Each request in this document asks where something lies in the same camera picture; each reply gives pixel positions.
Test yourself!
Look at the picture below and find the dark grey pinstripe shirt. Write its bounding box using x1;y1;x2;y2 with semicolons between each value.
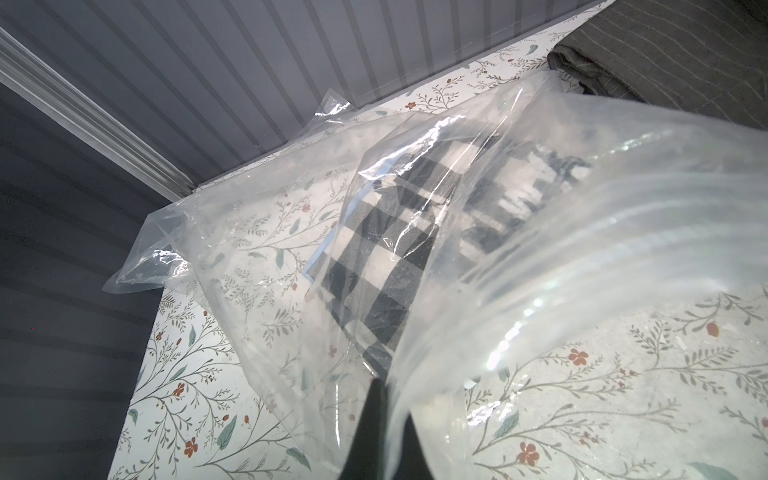
547;0;767;130

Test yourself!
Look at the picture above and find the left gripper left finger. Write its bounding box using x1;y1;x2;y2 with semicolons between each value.
338;378;388;480

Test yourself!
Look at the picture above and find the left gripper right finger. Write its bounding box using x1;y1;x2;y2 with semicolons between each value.
393;415;433;480

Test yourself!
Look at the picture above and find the clear plastic vacuum bag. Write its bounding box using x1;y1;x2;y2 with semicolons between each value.
107;72;767;479

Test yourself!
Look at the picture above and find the black white checked shirt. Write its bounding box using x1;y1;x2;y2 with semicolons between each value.
308;135;592;377

